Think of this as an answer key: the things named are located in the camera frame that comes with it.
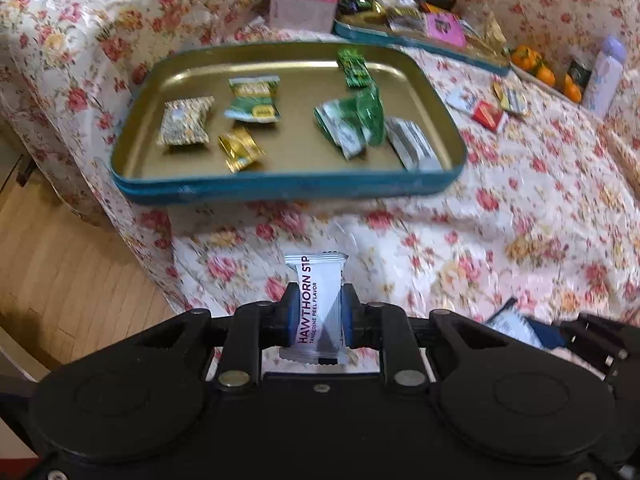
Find green candy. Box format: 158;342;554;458
336;49;371;88

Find red packet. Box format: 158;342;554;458
472;101;506;133

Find blue tin full of snacks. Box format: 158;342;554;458
332;0;511;72

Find grey and white snack packet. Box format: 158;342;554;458
385;116;443;170

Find pink square packet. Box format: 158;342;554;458
425;12;467;47

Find green and yellow snack packet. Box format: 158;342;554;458
223;76;281;123

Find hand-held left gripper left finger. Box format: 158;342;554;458
132;282;301;391

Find white packet with dark edge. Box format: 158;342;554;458
484;297;543;348

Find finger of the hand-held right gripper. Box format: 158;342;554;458
530;311;640;386

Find small white packet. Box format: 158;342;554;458
446;85;478;111

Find floral blanket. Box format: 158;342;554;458
0;0;640;346

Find gold candy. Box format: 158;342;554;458
217;127;265;173

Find green and white snack packet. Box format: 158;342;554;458
314;85;387;160

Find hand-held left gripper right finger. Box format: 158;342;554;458
342;284;506;390

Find gold foil bag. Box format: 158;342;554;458
480;10;508;53

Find pink tissue box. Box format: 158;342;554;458
269;0;340;33

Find white snack bar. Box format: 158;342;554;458
279;252;358;373

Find lavender bottle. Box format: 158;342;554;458
582;35;627;120

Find pile of assorted wrapped snacks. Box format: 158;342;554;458
337;0;506;56

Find speckled beige snack packet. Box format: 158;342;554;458
157;96;216;148

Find oranges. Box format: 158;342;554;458
510;60;586;106

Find gold tin with blue rim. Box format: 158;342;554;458
110;41;468;206

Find silver and yellow packet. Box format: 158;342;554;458
492;80;530;117

